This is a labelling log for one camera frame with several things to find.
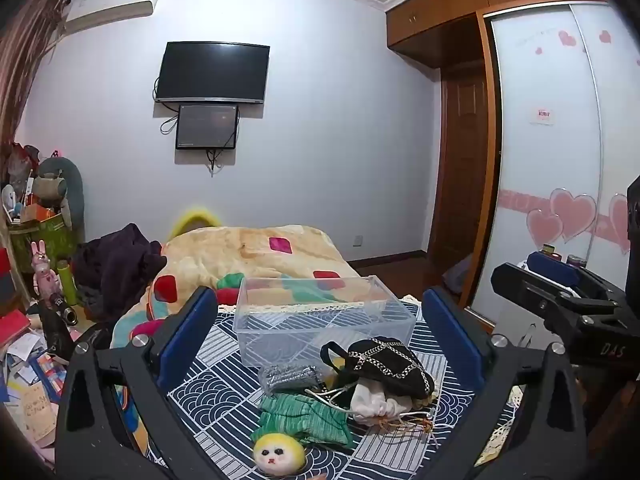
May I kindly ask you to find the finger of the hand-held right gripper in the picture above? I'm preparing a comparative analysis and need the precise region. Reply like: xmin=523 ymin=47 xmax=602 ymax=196
xmin=627 ymin=175 xmax=640 ymax=247
xmin=491 ymin=251 xmax=627 ymax=322

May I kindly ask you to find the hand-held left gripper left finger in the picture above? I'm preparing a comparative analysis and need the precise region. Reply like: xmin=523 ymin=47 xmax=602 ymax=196
xmin=54 ymin=286 xmax=221 ymax=480

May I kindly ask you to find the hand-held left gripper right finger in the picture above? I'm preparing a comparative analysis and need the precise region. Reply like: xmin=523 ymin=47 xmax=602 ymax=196
xmin=422 ymin=286 xmax=588 ymax=480

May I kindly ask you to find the black chain-trimmed bag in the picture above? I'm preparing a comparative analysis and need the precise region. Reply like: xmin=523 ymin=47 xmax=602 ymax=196
xmin=320 ymin=336 xmax=437 ymax=402

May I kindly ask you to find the clear plastic storage box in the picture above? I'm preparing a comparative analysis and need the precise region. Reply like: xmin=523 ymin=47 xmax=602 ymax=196
xmin=235 ymin=275 xmax=419 ymax=382

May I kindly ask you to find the white drawstring pouch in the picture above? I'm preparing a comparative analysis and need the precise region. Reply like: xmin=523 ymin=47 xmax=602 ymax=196
xmin=349 ymin=379 xmax=442 ymax=442

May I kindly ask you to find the grey glitter pouch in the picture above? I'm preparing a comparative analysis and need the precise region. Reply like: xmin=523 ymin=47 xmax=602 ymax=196
xmin=258 ymin=362 xmax=324 ymax=395

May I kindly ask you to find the green knitted yellow-head doll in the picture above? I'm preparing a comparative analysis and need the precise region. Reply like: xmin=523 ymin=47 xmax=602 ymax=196
xmin=251 ymin=393 xmax=354 ymax=476

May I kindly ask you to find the blue wave-pattern cloth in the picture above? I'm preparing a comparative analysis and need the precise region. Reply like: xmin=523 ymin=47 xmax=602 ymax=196
xmin=164 ymin=300 xmax=522 ymax=480

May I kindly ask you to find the yellow patchwork blanket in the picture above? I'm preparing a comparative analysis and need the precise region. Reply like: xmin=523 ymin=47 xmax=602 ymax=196
xmin=110 ymin=224 xmax=364 ymax=457

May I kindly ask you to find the dark purple clothing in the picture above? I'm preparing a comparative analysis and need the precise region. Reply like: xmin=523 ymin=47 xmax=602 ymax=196
xmin=72 ymin=223 xmax=168 ymax=322

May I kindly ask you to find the wooden wardrobe with heart doors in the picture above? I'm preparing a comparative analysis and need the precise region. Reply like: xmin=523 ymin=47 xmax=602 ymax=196
xmin=386 ymin=0 xmax=640 ymax=333

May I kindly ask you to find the yellow plush toy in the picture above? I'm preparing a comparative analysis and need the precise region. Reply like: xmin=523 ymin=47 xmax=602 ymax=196
xmin=167 ymin=205 xmax=224 ymax=241

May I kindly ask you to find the brown wooden door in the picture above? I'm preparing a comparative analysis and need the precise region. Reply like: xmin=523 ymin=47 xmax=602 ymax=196
xmin=426 ymin=66 xmax=497 ymax=288

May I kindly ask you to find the black flashlight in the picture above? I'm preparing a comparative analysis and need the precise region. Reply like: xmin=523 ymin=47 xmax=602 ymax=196
xmin=47 ymin=292 xmax=79 ymax=329

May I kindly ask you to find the green cylinder tube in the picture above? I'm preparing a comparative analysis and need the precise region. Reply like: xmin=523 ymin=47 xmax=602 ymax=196
xmin=56 ymin=259 xmax=81 ymax=307

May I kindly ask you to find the pink rabbit figure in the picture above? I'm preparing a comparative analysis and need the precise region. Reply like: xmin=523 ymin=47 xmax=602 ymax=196
xmin=30 ymin=241 xmax=62 ymax=302

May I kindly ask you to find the green storage bag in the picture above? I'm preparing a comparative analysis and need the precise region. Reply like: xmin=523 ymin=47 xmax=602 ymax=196
xmin=7 ymin=214 xmax=79 ymax=262

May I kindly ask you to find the pile of papers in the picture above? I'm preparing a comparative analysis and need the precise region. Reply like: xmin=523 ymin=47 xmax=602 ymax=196
xmin=0 ymin=330 xmax=69 ymax=452

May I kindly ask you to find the red book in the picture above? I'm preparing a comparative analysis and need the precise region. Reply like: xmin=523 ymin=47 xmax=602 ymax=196
xmin=0 ymin=309 xmax=32 ymax=347

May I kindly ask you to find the grey plush toy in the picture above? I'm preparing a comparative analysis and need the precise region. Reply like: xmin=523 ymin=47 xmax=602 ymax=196
xmin=36 ymin=157 xmax=86 ymax=247

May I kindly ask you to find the brown striped curtain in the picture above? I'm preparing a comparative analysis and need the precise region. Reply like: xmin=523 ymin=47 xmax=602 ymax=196
xmin=0 ymin=0 xmax=72 ymax=147

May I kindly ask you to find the white air conditioner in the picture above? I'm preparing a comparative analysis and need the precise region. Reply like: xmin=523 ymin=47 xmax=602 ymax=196
xmin=62 ymin=0 xmax=164 ymax=37

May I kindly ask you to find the small black wall monitor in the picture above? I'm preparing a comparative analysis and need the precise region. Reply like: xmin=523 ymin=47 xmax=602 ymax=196
xmin=175 ymin=103 xmax=240 ymax=151

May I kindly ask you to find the black wall television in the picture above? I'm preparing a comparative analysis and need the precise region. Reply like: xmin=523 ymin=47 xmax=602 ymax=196
xmin=154 ymin=41 xmax=271 ymax=105

